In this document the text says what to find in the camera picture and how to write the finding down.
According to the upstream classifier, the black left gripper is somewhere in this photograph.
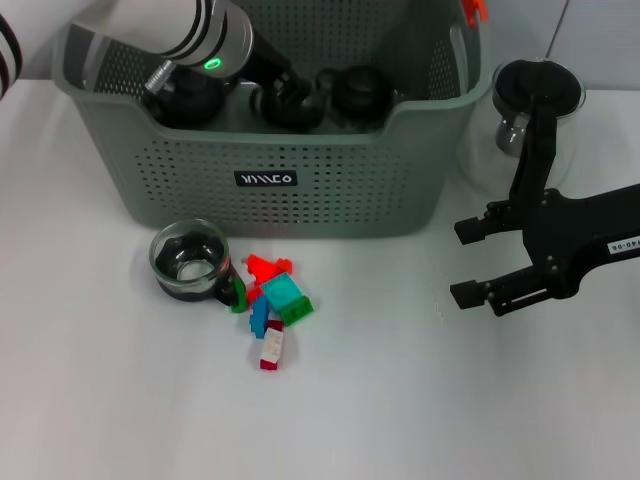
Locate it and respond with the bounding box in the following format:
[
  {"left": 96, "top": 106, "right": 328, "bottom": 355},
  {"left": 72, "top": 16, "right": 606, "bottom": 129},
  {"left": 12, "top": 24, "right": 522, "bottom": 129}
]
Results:
[{"left": 234, "top": 37, "right": 311, "bottom": 99}]

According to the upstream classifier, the large green toy brick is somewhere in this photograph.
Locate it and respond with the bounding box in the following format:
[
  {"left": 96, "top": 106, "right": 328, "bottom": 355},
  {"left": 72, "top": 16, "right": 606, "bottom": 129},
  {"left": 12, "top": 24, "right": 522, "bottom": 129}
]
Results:
[{"left": 279, "top": 294, "right": 316, "bottom": 327}]

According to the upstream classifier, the grey-green perforated storage bin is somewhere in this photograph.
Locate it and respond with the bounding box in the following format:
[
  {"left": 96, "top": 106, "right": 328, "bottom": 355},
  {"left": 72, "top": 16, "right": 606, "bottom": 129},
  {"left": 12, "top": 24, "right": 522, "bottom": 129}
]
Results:
[{"left": 52, "top": 0, "right": 494, "bottom": 236}]

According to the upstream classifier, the large red slope brick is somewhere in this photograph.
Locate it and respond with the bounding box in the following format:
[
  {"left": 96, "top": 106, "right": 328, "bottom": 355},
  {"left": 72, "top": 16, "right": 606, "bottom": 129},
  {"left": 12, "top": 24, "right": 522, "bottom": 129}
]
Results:
[{"left": 244, "top": 253, "right": 281, "bottom": 289}]

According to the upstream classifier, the white and red block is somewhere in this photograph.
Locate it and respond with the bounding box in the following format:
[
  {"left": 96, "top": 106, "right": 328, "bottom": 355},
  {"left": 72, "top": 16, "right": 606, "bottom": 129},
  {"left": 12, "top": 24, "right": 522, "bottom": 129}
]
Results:
[{"left": 258, "top": 319, "right": 287, "bottom": 372}]

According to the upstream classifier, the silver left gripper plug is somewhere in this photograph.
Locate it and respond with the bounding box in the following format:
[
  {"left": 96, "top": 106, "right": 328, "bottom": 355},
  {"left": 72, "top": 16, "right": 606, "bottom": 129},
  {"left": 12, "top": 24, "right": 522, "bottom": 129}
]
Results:
[{"left": 144, "top": 59, "right": 176, "bottom": 94}]

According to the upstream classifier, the orange bin latch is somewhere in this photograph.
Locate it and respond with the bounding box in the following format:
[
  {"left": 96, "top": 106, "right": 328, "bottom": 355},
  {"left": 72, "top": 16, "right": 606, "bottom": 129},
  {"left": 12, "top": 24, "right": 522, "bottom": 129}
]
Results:
[{"left": 460, "top": 0, "right": 489, "bottom": 25}]

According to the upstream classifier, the glass teacup with black sleeve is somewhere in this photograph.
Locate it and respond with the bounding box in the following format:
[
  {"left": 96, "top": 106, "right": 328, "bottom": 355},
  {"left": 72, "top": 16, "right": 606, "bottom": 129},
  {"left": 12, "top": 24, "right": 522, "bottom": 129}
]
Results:
[
  {"left": 148, "top": 218, "right": 242, "bottom": 309},
  {"left": 249, "top": 79, "right": 329, "bottom": 132},
  {"left": 313, "top": 64, "right": 399, "bottom": 129}
]

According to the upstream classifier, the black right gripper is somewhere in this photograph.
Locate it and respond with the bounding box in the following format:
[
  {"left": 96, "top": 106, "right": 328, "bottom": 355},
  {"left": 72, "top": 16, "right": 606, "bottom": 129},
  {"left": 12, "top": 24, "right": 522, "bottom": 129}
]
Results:
[{"left": 449, "top": 182, "right": 640, "bottom": 319}]

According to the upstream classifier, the black clay teapot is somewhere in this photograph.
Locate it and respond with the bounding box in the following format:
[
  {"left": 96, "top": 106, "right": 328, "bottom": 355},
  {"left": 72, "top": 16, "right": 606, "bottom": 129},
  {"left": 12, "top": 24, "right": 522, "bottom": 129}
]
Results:
[{"left": 149, "top": 74, "right": 239, "bottom": 127}]

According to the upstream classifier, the glass teapot with black handle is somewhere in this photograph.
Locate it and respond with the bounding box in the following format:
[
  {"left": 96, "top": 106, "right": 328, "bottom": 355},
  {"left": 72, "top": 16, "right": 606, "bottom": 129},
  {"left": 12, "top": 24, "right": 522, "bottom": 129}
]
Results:
[{"left": 457, "top": 57, "right": 587, "bottom": 204}]

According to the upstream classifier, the teal square toy brick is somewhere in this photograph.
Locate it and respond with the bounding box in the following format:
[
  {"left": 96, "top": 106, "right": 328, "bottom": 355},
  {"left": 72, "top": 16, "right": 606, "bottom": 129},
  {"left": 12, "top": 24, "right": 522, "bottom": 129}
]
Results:
[{"left": 261, "top": 274, "right": 304, "bottom": 311}]

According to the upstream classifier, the blue toy brick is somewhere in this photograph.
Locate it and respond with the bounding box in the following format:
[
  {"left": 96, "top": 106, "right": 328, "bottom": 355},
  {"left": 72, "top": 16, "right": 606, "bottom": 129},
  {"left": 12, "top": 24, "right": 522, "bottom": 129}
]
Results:
[{"left": 248, "top": 294, "right": 270, "bottom": 340}]

